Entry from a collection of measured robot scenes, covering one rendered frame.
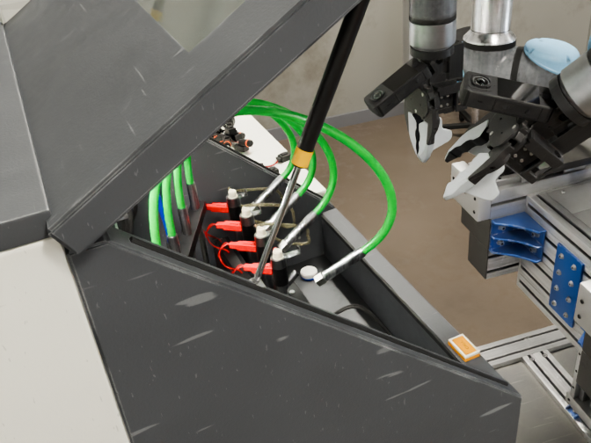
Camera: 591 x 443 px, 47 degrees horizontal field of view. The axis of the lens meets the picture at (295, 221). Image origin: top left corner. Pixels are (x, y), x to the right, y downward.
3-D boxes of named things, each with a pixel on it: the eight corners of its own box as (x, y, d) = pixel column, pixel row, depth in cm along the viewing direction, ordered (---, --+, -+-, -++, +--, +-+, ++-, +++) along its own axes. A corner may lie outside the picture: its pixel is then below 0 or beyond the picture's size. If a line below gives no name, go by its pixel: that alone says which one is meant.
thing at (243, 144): (262, 151, 180) (259, 132, 177) (224, 162, 177) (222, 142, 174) (234, 120, 198) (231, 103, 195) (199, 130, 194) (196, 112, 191)
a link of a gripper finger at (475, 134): (468, 177, 101) (515, 159, 93) (439, 156, 99) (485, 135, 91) (473, 162, 102) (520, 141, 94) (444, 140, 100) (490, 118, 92)
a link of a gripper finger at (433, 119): (439, 146, 115) (441, 98, 111) (432, 148, 115) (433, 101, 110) (424, 136, 119) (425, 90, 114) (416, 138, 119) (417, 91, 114)
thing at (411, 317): (499, 444, 119) (507, 380, 110) (478, 453, 117) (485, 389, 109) (339, 261, 167) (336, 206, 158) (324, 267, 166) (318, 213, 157)
